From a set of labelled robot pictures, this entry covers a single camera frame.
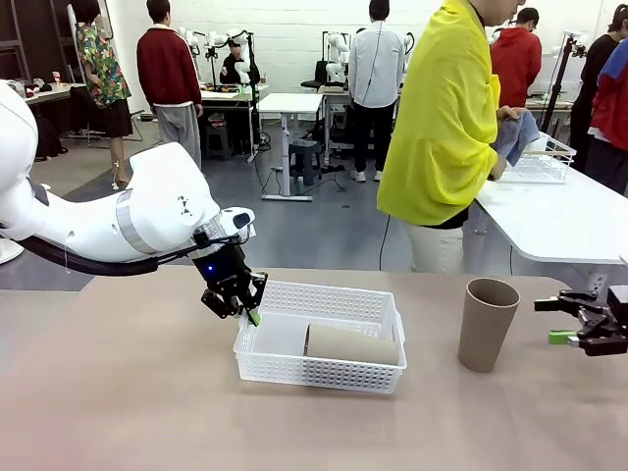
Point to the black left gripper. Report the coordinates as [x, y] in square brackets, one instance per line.
[223, 272]

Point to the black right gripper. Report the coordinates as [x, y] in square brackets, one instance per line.
[618, 304]

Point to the brown paper cup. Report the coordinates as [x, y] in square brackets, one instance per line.
[486, 333]
[353, 343]

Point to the white perforated plastic basket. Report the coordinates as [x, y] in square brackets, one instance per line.
[319, 375]

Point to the blue cloth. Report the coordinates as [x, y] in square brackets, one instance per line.
[515, 140]

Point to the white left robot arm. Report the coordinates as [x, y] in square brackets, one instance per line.
[98, 221]

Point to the person's right forearm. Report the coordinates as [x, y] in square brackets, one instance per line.
[498, 168]

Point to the person's left hand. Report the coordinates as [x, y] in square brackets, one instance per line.
[510, 114]

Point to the large white table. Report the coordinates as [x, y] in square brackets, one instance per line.
[564, 221]

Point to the grey plastic stool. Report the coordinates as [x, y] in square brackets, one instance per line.
[304, 152]

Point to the dark plastic stool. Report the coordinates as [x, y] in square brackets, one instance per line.
[216, 140]

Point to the white box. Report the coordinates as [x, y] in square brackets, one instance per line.
[539, 144]

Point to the white standing desk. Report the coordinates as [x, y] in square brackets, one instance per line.
[289, 102]

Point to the wood top robot desk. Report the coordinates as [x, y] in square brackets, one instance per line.
[230, 95]

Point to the person in red blue jacket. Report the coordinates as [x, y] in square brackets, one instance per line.
[613, 98]

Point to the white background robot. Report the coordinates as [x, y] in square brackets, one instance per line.
[189, 39]
[243, 71]
[336, 54]
[408, 44]

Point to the black office chair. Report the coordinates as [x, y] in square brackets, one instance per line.
[311, 81]

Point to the white round fan base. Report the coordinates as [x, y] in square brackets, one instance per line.
[10, 252]

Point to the person in dark red sweater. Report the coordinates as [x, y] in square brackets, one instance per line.
[167, 68]

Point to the person in yellow poncho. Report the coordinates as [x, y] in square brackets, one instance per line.
[432, 122]

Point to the person in black top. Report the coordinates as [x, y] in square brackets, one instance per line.
[596, 64]

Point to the person in red hooded jacket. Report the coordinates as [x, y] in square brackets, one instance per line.
[515, 64]

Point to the person in floral shirt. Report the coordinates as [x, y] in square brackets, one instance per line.
[100, 68]

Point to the person in white shirt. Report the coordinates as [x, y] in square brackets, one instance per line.
[375, 64]

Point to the black camera tripod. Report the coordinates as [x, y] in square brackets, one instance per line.
[557, 83]

